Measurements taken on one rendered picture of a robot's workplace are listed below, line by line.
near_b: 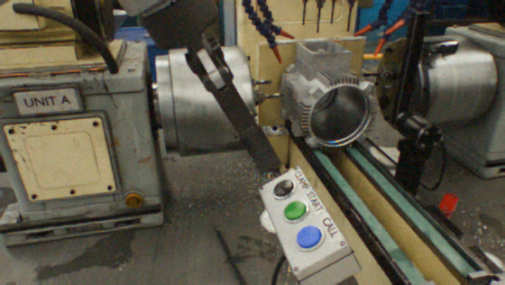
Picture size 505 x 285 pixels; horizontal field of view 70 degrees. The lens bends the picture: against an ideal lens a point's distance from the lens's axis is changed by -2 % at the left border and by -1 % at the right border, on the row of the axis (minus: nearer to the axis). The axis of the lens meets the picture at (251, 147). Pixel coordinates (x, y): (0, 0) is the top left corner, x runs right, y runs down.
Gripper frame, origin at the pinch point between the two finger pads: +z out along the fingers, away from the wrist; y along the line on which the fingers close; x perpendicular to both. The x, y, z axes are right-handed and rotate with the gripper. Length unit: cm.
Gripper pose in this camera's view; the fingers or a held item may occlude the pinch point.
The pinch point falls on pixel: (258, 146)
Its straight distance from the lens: 46.9
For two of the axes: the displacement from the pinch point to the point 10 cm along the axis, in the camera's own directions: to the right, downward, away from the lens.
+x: -8.6, 5.0, 0.4
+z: 4.5, 7.3, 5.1
